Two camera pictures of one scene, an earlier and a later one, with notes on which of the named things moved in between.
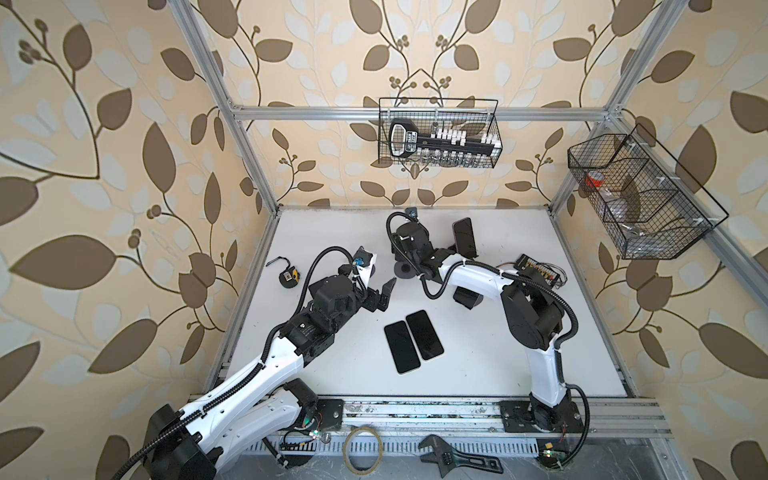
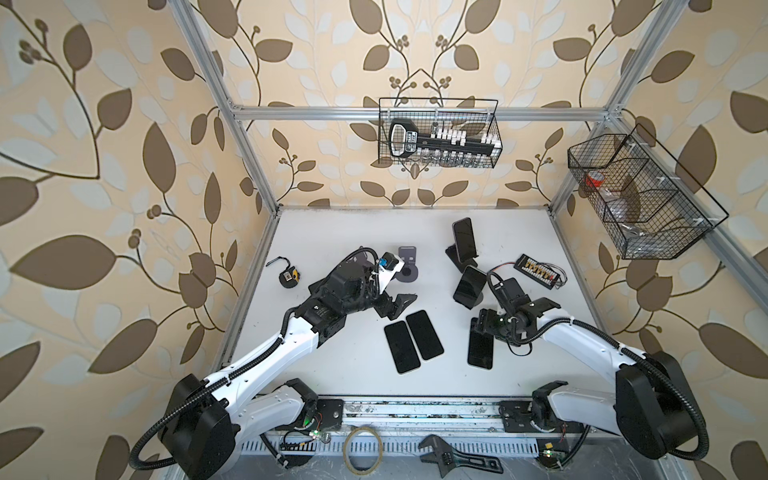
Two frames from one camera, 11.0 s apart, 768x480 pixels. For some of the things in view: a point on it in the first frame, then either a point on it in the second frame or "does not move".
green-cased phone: [467, 298] does not move
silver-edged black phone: [424, 335] does not move
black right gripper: [396, 246] -> [485, 323]
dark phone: [401, 346] does not move
